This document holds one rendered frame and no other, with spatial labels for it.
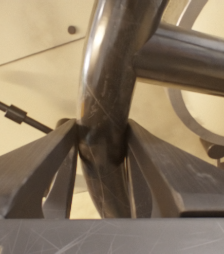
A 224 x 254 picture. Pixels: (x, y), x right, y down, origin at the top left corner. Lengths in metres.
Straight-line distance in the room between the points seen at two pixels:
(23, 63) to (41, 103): 0.07
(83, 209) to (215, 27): 0.97
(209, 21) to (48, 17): 0.19
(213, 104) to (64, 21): 0.21
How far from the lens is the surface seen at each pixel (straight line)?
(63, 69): 0.35
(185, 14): 0.23
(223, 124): 0.28
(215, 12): 0.23
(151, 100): 0.37
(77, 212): 1.09
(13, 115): 0.35
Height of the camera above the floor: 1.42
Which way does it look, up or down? 34 degrees down
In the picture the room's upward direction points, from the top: 21 degrees counter-clockwise
